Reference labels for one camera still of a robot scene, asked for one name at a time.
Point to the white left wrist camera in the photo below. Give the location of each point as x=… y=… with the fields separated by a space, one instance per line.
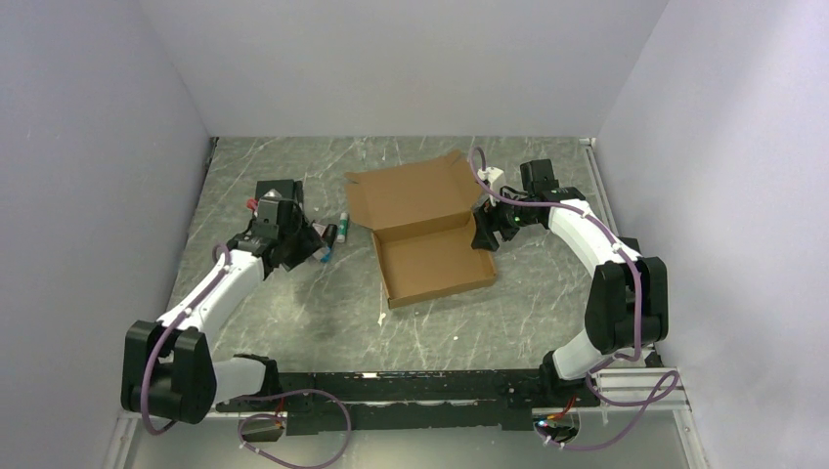
x=265 y=210

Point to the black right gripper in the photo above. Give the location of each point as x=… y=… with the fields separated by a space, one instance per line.
x=487 y=221

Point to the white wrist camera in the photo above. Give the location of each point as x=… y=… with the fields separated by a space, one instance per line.
x=492 y=178
x=265 y=210

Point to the flat black box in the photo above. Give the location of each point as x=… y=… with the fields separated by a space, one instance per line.
x=287 y=188

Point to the white green capped tube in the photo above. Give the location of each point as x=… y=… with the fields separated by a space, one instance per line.
x=342 y=228

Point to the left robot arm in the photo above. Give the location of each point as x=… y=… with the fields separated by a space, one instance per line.
x=168 y=374

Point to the brown cardboard box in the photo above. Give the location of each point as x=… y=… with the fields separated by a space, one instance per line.
x=422 y=227

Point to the blue capped glue stick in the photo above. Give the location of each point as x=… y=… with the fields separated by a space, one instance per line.
x=328 y=234

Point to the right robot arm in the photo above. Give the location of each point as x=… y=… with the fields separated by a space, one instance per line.
x=627 y=308

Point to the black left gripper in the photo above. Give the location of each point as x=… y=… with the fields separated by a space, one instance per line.
x=310 y=239

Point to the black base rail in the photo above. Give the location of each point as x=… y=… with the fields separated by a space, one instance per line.
x=509 y=399

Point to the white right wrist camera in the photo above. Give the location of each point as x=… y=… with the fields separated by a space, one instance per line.
x=492 y=178

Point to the aluminium frame rail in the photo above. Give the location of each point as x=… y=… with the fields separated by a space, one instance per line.
x=633 y=385

